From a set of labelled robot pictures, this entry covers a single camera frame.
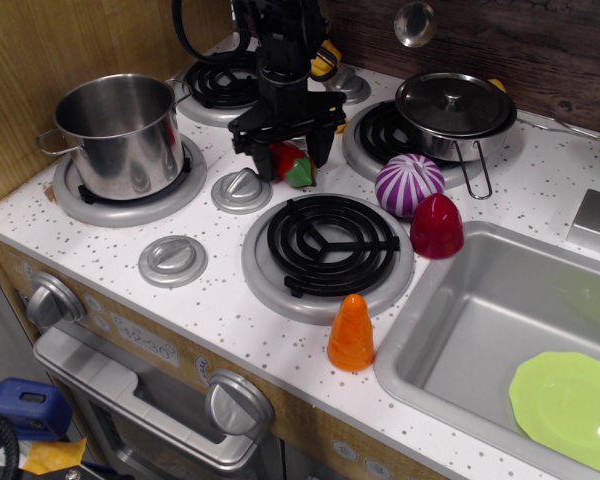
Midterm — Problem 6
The front left burner under pot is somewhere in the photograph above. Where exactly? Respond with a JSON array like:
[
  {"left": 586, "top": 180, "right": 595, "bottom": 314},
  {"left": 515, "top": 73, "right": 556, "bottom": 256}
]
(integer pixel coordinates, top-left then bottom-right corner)
[{"left": 52, "top": 137, "right": 207, "bottom": 228}]

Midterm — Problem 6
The blue device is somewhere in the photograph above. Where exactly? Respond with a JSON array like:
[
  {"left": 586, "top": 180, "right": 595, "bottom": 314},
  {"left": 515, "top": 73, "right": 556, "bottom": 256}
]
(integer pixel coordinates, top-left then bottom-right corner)
[{"left": 0, "top": 377, "right": 73, "bottom": 441}]

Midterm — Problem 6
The yellow handled toy knife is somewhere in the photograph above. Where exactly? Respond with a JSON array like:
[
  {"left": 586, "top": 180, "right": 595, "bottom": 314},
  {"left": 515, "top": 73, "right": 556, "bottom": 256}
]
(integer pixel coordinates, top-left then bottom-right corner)
[{"left": 330, "top": 107, "right": 348, "bottom": 135}]

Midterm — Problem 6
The back left black burner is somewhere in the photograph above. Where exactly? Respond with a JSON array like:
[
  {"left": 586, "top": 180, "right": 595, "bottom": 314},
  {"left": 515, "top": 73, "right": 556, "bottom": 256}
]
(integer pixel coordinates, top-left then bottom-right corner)
[{"left": 174, "top": 51, "right": 260, "bottom": 128}]

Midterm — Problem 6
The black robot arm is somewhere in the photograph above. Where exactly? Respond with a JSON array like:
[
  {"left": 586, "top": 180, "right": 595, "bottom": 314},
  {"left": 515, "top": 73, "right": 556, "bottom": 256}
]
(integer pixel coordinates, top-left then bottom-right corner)
[{"left": 171, "top": 1, "right": 346, "bottom": 181}]

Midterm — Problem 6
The green plastic plate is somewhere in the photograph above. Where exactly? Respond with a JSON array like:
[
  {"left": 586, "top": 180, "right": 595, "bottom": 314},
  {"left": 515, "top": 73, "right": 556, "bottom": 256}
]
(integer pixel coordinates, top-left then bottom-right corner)
[{"left": 509, "top": 352, "right": 600, "bottom": 471}]

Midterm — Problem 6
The dark red toy vegetable half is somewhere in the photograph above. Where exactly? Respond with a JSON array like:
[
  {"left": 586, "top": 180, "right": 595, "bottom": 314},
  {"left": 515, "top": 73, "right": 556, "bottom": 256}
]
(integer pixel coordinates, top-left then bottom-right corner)
[{"left": 410, "top": 193, "right": 464, "bottom": 259}]

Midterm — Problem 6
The black burner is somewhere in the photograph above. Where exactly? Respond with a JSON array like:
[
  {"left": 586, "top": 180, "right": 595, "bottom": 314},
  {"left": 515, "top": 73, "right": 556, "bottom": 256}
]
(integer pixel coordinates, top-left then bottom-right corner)
[
  {"left": 174, "top": 51, "right": 260, "bottom": 128},
  {"left": 342, "top": 100, "right": 513, "bottom": 189},
  {"left": 241, "top": 194, "right": 414, "bottom": 326}
]

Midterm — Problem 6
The grey oven dial right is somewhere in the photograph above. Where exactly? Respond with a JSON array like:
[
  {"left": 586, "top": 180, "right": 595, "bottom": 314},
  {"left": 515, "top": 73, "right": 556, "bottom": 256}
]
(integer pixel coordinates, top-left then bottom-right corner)
[{"left": 205, "top": 369, "right": 275, "bottom": 443}]

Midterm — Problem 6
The grey stove knob front left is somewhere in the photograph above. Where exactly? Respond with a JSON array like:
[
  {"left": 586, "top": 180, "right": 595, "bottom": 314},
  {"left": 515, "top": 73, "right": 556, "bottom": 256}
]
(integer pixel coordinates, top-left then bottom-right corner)
[{"left": 138, "top": 235, "right": 208, "bottom": 288}]

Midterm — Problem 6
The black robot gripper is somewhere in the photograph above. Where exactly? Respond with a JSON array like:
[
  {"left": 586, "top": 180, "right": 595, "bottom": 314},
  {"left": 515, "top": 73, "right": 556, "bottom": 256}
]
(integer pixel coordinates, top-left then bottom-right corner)
[{"left": 229, "top": 1, "right": 345, "bottom": 181}]

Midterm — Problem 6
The back right black burner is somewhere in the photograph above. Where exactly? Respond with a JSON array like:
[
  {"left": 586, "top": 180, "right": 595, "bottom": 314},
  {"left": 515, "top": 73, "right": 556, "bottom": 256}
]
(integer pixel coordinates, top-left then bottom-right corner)
[{"left": 342, "top": 100, "right": 513, "bottom": 189}]

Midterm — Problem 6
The grey faucet base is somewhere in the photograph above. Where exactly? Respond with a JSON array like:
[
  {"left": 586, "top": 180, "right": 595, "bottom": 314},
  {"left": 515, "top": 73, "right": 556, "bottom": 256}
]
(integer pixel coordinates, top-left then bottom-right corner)
[{"left": 567, "top": 189, "right": 600, "bottom": 253}]

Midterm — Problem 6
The grey oven dial left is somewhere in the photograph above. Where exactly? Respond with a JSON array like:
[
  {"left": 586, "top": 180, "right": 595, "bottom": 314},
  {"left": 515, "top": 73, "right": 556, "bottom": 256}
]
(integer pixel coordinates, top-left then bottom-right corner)
[{"left": 26, "top": 271, "right": 86, "bottom": 328}]

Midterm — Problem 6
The hanging steel ladle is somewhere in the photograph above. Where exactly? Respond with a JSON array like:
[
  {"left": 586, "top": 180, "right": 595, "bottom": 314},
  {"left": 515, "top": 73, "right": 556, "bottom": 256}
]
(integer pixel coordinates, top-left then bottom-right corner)
[{"left": 394, "top": 1, "right": 437, "bottom": 48}]

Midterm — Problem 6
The tall steel stock pot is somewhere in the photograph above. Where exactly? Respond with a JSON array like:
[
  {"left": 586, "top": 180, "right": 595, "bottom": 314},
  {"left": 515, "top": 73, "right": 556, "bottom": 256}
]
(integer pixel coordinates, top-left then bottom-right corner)
[{"left": 36, "top": 74, "right": 191, "bottom": 201}]

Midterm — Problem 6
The purple white striped toy onion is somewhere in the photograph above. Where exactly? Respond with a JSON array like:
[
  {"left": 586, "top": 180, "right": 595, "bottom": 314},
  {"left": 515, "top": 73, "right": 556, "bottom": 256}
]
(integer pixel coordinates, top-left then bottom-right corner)
[{"left": 375, "top": 153, "right": 445, "bottom": 219}]

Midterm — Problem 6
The grey oven door handle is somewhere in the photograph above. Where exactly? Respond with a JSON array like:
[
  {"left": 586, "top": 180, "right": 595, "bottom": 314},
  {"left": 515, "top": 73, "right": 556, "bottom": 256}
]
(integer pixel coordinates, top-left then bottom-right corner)
[{"left": 34, "top": 328, "right": 258, "bottom": 479}]

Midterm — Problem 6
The orange toy carrot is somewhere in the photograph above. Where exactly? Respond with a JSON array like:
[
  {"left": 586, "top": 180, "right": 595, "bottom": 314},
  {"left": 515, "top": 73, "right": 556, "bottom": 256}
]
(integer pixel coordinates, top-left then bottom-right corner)
[{"left": 327, "top": 294, "right": 375, "bottom": 372}]

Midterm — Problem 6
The yellow toy behind pan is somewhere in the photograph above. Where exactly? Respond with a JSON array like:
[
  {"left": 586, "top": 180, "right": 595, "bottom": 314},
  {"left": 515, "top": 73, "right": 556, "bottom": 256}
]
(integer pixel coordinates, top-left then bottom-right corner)
[{"left": 488, "top": 79, "right": 507, "bottom": 94}]

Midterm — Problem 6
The front right black burner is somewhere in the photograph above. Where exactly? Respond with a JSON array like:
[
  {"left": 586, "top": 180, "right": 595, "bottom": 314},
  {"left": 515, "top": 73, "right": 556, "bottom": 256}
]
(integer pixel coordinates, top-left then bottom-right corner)
[{"left": 241, "top": 194, "right": 414, "bottom": 326}]

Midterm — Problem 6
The red toy pepper green stem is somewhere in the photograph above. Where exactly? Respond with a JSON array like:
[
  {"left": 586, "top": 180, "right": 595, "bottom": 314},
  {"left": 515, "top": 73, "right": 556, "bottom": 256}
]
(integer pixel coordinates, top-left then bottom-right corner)
[{"left": 269, "top": 142, "right": 316, "bottom": 188}]

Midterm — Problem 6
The grey toy sink basin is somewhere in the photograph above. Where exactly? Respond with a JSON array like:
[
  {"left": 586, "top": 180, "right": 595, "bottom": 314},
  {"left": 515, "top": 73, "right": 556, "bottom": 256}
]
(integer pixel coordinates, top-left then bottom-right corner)
[{"left": 374, "top": 222, "right": 600, "bottom": 479}]

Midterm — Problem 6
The grey stove knob middle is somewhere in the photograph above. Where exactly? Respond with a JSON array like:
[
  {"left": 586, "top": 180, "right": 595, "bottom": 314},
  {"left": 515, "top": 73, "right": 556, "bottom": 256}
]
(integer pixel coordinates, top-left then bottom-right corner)
[{"left": 211, "top": 168, "right": 272, "bottom": 215}]

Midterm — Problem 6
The grey stove knob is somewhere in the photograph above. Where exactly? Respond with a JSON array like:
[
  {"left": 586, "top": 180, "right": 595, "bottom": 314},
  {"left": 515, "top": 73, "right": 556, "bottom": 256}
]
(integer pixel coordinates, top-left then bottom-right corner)
[
  {"left": 138, "top": 235, "right": 208, "bottom": 288},
  {"left": 324, "top": 67, "right": 371, "bottom": 105},
  {"left": 211, "top": 168, "right": 272, "bottom": 215}
]

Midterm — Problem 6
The steel pan with lid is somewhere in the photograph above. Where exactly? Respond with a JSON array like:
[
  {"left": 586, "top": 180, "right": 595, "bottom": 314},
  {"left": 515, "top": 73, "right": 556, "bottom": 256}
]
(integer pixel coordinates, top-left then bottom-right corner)
[{"left": 395, "top": 72, "right": 518, "bottom": 200}]

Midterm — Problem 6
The yellow toy food piece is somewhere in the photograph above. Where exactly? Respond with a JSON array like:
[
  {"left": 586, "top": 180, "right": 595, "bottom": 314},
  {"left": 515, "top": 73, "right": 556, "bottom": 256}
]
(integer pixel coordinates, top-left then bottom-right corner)
[{"left": 311, "top": 39, "right": 342, "bottom": 82}]

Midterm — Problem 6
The grey oven dial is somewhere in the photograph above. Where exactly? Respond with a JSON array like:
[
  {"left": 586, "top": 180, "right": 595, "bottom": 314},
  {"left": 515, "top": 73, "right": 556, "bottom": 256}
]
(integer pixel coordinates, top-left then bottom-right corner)
[
  {"left": 205, "top": 369, "right": 275, "bottom": 443},
  {"left": 26, "top": 271, "right": 86, "bottom": 328}
]

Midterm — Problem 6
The grey stove knob back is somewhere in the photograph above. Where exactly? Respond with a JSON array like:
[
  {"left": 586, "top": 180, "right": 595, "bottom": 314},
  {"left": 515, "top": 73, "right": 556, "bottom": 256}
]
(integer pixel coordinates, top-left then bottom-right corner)
[{"left": 324, "top": 67, "right": 371, "bottom": 105}]

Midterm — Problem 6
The yellow cloth piece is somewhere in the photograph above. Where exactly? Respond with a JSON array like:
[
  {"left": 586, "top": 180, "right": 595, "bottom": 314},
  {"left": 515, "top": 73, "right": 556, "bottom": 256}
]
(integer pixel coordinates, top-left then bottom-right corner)
[{"left": 22, "top": 439, "right": 87, "bottom": 475}]

